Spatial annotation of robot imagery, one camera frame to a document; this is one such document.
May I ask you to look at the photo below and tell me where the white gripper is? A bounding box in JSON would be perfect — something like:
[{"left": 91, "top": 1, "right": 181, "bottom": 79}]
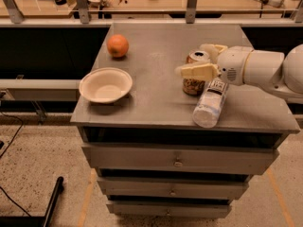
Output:
[{"left": 175, "top": 44, "right": 253, "bottom": 86}]

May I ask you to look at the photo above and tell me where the orange soda can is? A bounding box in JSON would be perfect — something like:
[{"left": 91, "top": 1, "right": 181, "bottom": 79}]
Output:
[{"left": 183, "top": 50, "right": 210, "bottom": 96}]

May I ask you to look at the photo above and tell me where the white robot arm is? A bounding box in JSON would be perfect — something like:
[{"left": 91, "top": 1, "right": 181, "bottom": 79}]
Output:
[{"left": 175, "top": 44, "right": 303, "bottom": 104}]

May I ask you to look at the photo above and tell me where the clear plastic water bottle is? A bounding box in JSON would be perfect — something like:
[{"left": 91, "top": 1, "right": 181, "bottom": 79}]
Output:
[{"left": 192, "top": 79, "right": 228, "bottom": 128}]

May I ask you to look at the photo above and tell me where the grey drawer cabinet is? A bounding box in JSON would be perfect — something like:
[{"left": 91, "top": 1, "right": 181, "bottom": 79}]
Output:
[{"left": 71, "top": 23, "right": 300, "bottom": 218}]

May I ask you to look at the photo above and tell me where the orange fruit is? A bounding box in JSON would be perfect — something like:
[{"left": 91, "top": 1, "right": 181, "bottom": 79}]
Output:
[{"left": 107, "top": 34, "right": 129, "bottom": 58}]

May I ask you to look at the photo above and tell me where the white paper bowl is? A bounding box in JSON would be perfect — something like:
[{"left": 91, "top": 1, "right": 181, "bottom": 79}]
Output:
[{"left": 79, "top": 67, "right": 133, "bottom": 104}]

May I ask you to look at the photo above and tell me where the black metal stand leg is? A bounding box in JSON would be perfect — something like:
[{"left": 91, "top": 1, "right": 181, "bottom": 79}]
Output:
[{"left": 0, "top": 176, "right": 64, "bottom": 227}]

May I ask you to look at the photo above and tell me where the grey railing post right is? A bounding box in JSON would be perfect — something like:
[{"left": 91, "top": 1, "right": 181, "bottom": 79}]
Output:
[{"left": 185, "top": 0, "right": 198, "bottom": 24}]

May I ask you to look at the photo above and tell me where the grey railing post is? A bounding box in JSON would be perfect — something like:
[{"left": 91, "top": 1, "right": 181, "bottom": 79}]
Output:
[
  {"left": 3, "top": 0, "right": 24, "bottom": 24},
  {"left": 185, "top": 0, "right": 198, "bottom": 24},
  {"left": 76, "top": 0, "right": 91, "bottom": 24}
]

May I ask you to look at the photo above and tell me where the grey railing post middle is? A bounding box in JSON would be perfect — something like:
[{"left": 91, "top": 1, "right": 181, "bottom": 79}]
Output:
[{"left": 76, "top": 0, "right": 91, "bottom": 24}]

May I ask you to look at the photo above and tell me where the grey railing post left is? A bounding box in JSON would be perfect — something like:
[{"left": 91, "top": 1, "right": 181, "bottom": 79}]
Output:
[{"left": 3, "top": 0, "right": 24, "bottom": 24}]

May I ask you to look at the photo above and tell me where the black floor cable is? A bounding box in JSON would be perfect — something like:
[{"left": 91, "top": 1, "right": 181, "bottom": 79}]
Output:
[{"left": 0, "top": 111, "right": 32, "bottom": 218}]

